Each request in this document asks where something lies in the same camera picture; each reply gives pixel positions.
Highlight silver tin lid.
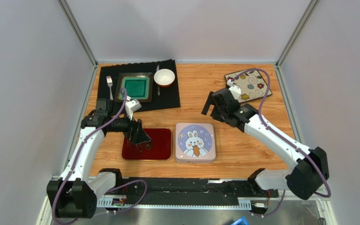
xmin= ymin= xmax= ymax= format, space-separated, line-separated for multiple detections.
xmin=175 ymin=123 xmax=217 ymax=157

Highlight red lacquer tray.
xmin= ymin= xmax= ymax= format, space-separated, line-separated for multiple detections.
xmin=121 ymin=128 xmax=172 ymax=161

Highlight blue plastic bin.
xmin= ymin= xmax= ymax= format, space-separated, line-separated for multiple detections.
xmin=230 ymin=216 xmax=249 ymax=225

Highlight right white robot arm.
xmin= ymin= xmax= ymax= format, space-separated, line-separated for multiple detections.
xmin=202 ymin=87 xmax=330 ymax=200

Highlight pink handled metal tongs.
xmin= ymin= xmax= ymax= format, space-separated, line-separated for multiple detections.
xmin=135 ymin=142 xmax=153 ymax=152

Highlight silver knife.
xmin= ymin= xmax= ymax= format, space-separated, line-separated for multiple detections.
xmin=154 ymin=64 xmax=160 ymax=96

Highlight white bowl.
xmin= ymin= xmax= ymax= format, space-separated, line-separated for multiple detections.
xmin=154 ymin=69 xmax=175 ymax=87

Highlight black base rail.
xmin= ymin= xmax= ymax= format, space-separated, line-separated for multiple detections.
xmin=97 ymin=177 xmax=281 ymax=213

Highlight black cloth placemat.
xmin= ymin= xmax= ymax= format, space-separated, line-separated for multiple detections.
xmin=97 ymin=60 xmax=180 ymax=112

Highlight green square plate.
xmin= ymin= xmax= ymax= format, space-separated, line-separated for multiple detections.
xmin=113 ymin=73 xmax=153 ymax=102

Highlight silver fork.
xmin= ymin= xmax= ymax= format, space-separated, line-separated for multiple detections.
xmin=106 ymin=76 xmax=113 ymax=100

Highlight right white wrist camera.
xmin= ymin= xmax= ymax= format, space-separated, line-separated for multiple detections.
xmin=226 ymin=79 xmax=241 ymax=100

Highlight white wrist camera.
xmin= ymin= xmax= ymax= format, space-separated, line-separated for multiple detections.
xmin=226 ymin=79 xmax=241 ymax=100
xmin=125 ymin=96 xmax=142 ymax=120

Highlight silver tin with paper cups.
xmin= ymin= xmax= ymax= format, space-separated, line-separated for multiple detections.
xmin=175 ymin=155 xmax=216 ymax=164

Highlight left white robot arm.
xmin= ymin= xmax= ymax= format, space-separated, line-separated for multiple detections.
xmin=46 ymin=97 xmax=151 ymax=221

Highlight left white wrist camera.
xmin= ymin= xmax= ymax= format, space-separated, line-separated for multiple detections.
xmin=125 ymin=96 xmax=142 ymax=120

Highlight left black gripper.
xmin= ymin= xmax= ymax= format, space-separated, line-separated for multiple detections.
xmin=107 ymin=108 xmax=150 ymax=144

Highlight floral square plate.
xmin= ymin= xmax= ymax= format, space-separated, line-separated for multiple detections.
xmin=234 ymin=70 xmax=268 ymax=103

